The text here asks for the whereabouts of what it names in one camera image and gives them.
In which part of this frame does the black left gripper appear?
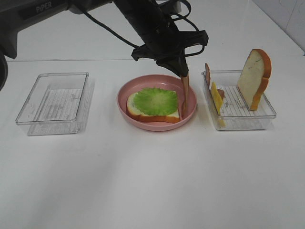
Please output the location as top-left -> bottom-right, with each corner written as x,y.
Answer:
132,23 -> 209,78

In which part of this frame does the bacon strip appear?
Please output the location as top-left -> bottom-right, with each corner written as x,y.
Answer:
181,74 -> 189,119
205,63 -> 224,100

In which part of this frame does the green lettuce leaf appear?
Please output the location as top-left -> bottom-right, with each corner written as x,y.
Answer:
133,87 -> 178,116

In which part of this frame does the bread slice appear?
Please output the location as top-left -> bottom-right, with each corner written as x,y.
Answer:
126,93 -> 180,123
237,49 -> 272,111

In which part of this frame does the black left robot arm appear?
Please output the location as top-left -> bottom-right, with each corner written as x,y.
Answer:
0,0 -> 209,87

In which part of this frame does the pink round plate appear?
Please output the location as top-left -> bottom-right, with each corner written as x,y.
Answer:
117,74 -> 197,131

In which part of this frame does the yellow cheese slice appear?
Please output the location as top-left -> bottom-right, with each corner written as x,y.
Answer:
211,82 -> 224,116

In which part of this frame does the right clear plastic container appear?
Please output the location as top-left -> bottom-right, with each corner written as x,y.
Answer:
202,70 -> 276,131

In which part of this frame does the clear plastic container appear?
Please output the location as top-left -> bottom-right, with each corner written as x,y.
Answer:
202,70 -> 276,131
15,73 -> 94,136

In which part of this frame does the left clear plastic container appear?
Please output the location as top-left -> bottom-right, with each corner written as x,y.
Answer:
15,73 -> 94,136

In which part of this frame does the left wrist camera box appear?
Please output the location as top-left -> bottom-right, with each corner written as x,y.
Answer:
166,0 -> 182,14

